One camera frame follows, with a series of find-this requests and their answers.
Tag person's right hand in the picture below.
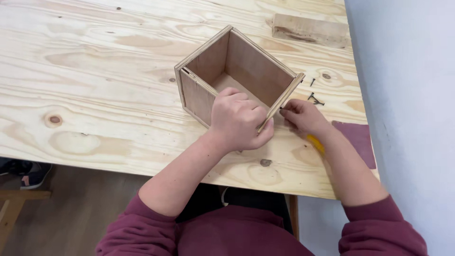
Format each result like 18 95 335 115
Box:
280 99 333 139

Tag person's left hand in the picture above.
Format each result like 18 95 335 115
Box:
209 87 275 152

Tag plywood box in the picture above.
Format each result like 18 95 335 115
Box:
174 25 306 134

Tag maroon sandpaper sheet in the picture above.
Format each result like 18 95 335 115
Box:
332 120 377 170

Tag rough wooden block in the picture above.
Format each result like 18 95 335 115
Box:
272 14 350 50

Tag wooden table leg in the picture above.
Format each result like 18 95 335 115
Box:
288 194 300 241

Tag person's maroon sweatshirt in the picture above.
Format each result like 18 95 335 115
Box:
95 192 429 256

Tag yellow tool handle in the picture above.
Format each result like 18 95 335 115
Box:
307 134 326 156

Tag wooden frame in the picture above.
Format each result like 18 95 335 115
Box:
0 190 52 247

